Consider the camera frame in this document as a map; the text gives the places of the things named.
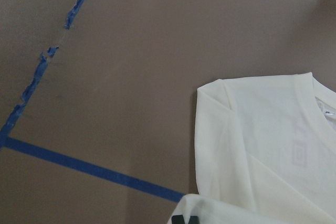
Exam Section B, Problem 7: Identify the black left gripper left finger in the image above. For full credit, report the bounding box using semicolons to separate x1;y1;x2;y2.
172;216;185;224

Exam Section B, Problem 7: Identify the cream long sleeve shirt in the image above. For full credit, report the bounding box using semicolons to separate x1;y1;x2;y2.
169;72;335;223

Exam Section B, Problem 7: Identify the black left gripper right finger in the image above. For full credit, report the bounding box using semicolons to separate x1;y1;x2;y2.
188;216;200;224

